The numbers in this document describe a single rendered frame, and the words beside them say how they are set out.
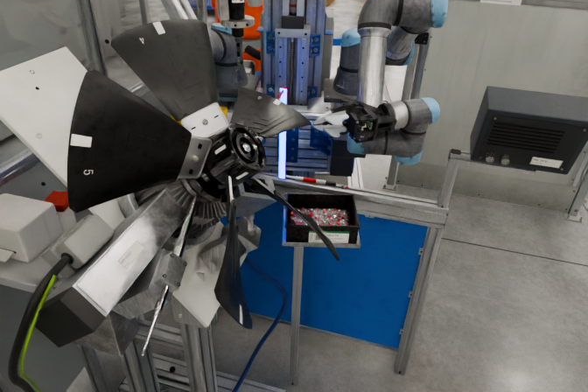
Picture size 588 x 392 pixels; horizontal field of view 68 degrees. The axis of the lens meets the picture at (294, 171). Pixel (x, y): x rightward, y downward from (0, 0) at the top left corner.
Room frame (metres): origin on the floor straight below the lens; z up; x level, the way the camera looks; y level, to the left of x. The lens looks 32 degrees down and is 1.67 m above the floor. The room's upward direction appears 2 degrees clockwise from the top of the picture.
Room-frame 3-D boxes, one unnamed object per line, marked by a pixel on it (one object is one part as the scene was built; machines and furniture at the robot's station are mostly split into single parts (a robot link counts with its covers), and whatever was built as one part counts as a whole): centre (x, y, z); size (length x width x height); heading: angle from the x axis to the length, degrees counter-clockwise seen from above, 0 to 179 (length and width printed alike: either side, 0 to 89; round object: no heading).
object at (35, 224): (0.88, 0.74, 0.92); 0.17 x 0.16 x 0.11; 76
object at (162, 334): (0.84, 0.37, 0.56); 0.19 x 0.04 x 0.04; 76
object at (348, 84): (1.67, -0.22, 1.09); 0.15 x 0.15 x 0.10
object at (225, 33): (1.68, 0.28, 1.20); 0.13 x 0.12 x 0.14; 142
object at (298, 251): (1.06, -0.02, 0.40); 0.03 x 0.03 x 0.80; 1
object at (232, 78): (1.69, 0.27, 1.09); 0.15 x 0.15 x 0.10
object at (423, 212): (1.24, -0.06, 0.82); 0.90 x 0.04 x 0.08; 76
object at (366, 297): (1.24, -0.06, 0.45); 0.82 x 0.02 x 0.66; 76
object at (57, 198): (1.07, 0.72, 0.87); 0.08 x 0.08 x 0.02; 85
